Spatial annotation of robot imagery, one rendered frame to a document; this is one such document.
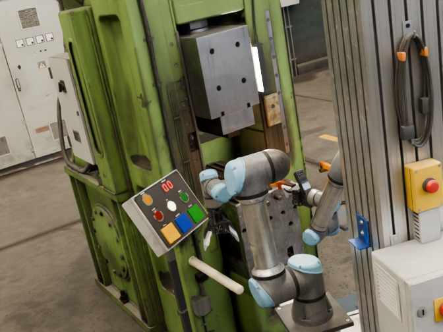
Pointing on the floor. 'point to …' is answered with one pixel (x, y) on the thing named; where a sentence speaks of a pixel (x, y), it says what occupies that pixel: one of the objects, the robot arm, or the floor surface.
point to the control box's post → (178, 290)
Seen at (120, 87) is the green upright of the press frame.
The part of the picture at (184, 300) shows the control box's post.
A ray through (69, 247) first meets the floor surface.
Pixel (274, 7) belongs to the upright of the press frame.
